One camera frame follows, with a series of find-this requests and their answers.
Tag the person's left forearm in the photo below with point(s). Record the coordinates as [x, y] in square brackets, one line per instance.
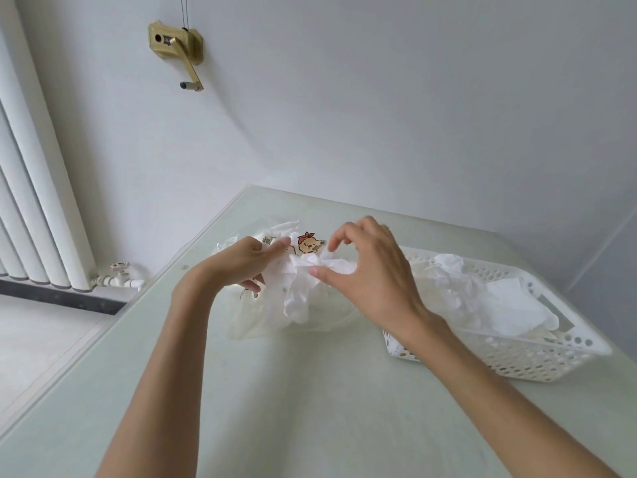
[154, 393]

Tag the stack of white gloves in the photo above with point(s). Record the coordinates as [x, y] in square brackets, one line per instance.
[487, 298]

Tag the white radiator valve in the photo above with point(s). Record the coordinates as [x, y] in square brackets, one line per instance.
[119, 278]

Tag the white cotton glove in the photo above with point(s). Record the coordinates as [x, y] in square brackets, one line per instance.
[313, 273]

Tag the person's left hand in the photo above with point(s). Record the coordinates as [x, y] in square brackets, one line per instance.
[234, 268]

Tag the white column radiator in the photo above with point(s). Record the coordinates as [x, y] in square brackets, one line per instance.
[35, 169]

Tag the person's right hand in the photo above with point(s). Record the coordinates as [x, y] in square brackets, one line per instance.
[378, 278]

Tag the white perforated plastic basket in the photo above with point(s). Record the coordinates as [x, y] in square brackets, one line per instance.
[547, 358]

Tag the person's right forearm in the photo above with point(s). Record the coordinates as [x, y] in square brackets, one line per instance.
[512, 403]

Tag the clear bear-print plastic bag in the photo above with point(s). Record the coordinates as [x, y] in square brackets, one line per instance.
[249, 323]

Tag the brass wall crank winch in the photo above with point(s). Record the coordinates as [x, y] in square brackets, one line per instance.
[189, 39]

